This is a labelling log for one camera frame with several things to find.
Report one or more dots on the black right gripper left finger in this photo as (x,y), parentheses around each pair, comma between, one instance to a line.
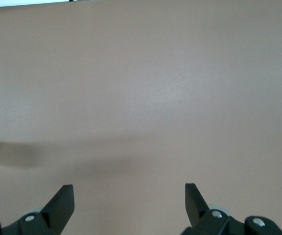
(45,218)

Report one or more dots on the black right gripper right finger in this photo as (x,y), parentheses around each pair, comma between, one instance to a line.
(217,225)

